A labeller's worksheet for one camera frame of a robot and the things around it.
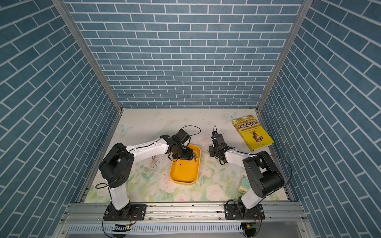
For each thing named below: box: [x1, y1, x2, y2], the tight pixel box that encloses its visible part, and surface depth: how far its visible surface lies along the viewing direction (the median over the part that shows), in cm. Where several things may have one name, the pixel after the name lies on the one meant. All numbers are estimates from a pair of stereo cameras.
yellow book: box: [231, 114, 275, 153], surface depth 104 cm
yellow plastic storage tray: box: [169, 144, 202, 185], surface depth 87 cm
